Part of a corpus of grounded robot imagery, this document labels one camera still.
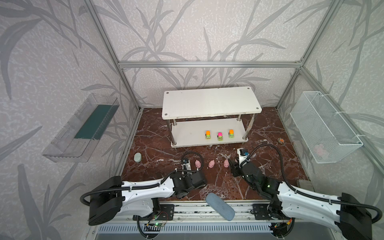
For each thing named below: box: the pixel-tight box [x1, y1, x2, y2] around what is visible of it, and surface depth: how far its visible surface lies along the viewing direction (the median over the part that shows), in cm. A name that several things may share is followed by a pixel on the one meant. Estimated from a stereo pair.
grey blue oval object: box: [205, 192, 235, 221], surface depth 75 cm
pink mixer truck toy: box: [217, 132, 224, 142], surface depth 96 cm
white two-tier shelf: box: [161, 86, 262, 148], surface depth 83 cm
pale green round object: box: [134, 152, 142, 163], surface depth 93 cm
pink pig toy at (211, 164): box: [208, 159, 215, 168], surface depth 91 cm
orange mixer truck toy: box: [205, 130, 211, 140], surface depth 96 cm
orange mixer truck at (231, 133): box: [228, 129, 235, 139], surface depth 98 cm
